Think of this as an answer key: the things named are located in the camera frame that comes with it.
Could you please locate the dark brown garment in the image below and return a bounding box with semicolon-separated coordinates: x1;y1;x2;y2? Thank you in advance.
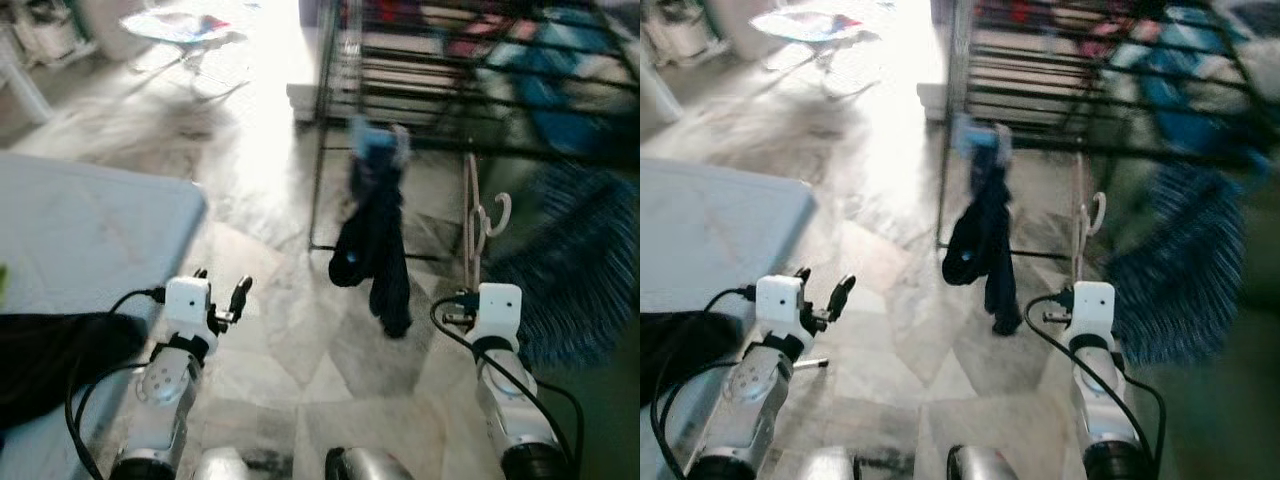
0;312;149;433
640;312;738;409

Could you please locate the navy blue garment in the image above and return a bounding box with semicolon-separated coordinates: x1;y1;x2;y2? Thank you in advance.
942;125;1023;336
328;125;414;339

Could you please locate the blue plaid shirt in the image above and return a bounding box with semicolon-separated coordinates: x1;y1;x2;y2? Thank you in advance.
1108;163;1251;366
488;163;641;369

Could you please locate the silver robot left leg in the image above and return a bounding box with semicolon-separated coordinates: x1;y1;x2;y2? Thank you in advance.
195;445;251;480
800;447;861;480

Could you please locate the silver robot leg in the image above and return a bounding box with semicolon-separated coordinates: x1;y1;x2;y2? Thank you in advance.
195;445;251;480
945;445;1021;480
325;447;416;480
800;447;861;480

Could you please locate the black metal clothes rack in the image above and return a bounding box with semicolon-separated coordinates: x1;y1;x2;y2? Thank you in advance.
935;0;1280;263
308;0;641;263

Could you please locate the silver robot right leg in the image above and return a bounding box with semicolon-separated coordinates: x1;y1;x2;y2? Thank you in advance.
945;445;1021;480
325;447;416;480

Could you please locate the blue fabric bag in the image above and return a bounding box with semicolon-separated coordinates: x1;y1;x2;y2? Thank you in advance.
1100;5;1251;151
490;5;626;151

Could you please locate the slatted wooden shelf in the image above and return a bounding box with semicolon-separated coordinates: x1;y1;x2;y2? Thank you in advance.
965;0;1131;126
340;0;561;126

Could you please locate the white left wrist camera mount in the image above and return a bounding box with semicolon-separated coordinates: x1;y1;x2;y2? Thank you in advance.
755;275;807;336
163;277;213;336

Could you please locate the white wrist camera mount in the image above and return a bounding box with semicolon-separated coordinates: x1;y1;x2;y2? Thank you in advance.
1072;281;1116;341
163;277;213;336
477;283;524;341
755;275;807;336

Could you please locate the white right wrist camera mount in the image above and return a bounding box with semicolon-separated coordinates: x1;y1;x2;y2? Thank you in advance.
1072;281;1116;341
477;283;524;341

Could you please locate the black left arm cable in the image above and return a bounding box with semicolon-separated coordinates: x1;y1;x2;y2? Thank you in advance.
650;358;746;479
64;358;151;479
650;285;759;479
64;286;167;479

